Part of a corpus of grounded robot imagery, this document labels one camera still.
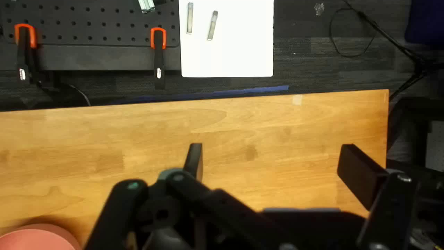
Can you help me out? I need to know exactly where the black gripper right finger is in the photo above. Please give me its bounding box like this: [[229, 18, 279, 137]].
[[336, 143, 420, 250]]

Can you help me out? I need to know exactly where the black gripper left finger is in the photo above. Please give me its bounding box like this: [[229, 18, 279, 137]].
[[84, 142, 283, 250]]

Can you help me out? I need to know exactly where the pink bowl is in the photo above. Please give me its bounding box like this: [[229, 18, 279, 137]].
[[0, 222, 82, 250]]

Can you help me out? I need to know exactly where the blue tape strip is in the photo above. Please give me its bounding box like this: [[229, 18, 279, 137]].
[[133, 83, 290, 103]]

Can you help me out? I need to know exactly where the orange black bar clamp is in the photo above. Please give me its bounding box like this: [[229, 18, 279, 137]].
[[12, 22, 39, 85], [148, 26, 169, 89]]

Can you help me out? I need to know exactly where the white sheet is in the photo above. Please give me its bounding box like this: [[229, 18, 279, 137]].
[[177, 0, 276, 79]]

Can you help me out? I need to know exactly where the small metal bar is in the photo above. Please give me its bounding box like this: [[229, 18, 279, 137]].
[[205, 10, 219, 42], [184, 1, 195, 35]]

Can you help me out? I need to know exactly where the greenish metal block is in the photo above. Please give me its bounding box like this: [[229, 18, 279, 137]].
[[137, 0, 157, 14]]

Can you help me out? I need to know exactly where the dark blue object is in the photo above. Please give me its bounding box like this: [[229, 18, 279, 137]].
[[405, 0, 444, 46]]

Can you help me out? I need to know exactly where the black perforated breadboard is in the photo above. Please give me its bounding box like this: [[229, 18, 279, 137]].
[[0, 0, 182, 73]]

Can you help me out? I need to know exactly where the black floor cable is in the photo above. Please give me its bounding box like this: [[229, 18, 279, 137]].
[[329, 0, 444, 101]]

